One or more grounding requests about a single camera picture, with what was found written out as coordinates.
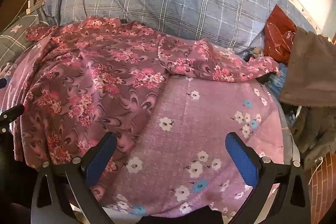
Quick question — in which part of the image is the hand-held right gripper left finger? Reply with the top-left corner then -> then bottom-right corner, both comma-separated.
31,132 -> 118,224

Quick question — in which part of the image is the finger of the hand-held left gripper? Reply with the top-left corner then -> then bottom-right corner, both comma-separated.
0,105 -> 25,135

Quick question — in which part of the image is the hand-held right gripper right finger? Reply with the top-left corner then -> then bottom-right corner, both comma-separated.
225,132 -> 311,224

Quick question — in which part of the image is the maroon floral garment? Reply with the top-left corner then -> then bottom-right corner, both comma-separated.
12,16 -> 280,169

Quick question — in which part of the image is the pink flowered blanket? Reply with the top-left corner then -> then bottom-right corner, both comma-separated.
0,55 -> 285,216

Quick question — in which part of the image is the grey star plaid pillow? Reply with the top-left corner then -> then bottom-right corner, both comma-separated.
0,4 -> 48,67

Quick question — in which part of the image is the grey fuzzy cloth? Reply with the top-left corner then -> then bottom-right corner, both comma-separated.
291,106 -> 336,169

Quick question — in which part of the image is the brick patterned panel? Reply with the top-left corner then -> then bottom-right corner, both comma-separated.
304,153 -> 336,224

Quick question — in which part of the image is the blue denim cloth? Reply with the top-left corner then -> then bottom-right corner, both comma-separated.
266,64 -> 289,96

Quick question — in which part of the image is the brown cloth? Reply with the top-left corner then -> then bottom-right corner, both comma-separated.
279,26 -> 336,108

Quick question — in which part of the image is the red plastic bag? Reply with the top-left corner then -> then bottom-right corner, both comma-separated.
263,5 -> 297,62

